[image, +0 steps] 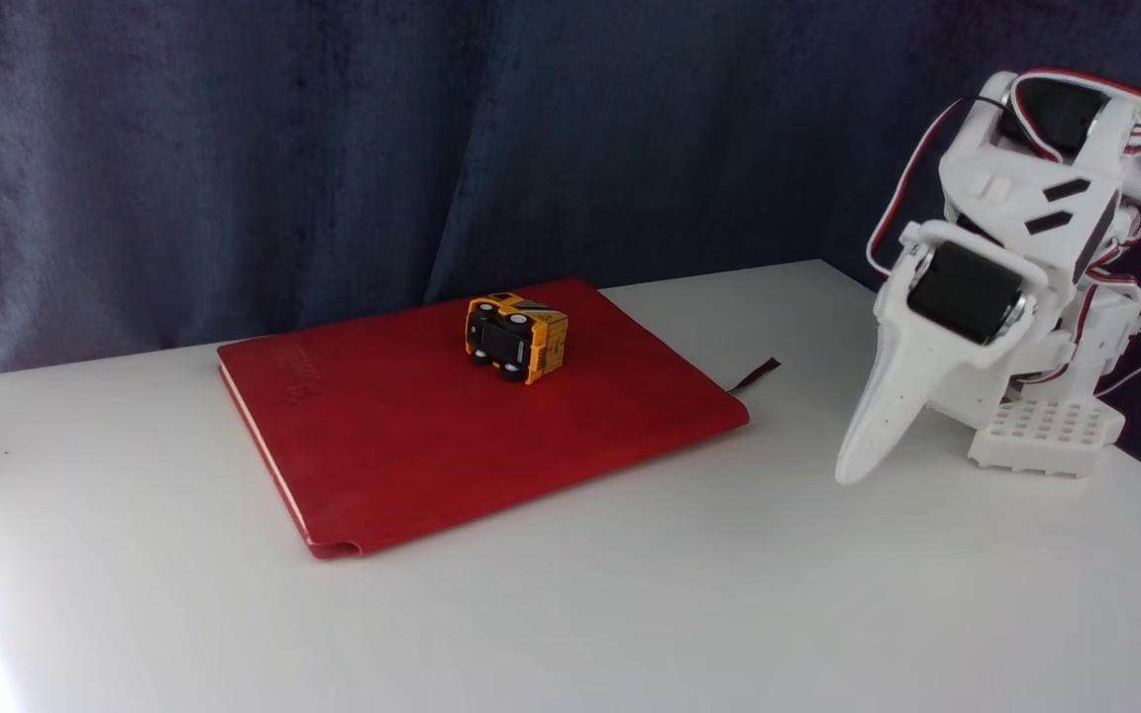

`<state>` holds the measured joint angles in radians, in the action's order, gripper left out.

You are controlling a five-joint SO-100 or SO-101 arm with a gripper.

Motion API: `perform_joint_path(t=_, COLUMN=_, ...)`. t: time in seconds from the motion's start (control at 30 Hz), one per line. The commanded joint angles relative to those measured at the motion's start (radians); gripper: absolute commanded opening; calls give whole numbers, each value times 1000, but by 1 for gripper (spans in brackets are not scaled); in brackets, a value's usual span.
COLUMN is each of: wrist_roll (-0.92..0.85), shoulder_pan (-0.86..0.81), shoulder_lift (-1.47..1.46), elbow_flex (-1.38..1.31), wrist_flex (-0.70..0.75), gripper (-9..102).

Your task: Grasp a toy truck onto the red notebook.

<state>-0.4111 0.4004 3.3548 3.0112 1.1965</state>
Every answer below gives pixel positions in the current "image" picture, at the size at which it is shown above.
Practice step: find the red notebook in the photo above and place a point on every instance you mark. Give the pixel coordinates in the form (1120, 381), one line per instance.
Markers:
(412, 436)

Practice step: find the yellow toy truck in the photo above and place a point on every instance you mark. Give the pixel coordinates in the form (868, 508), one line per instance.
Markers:
(516, 337)

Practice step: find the dark blue curtain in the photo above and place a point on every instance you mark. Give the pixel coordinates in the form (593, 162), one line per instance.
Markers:
(333, 149)

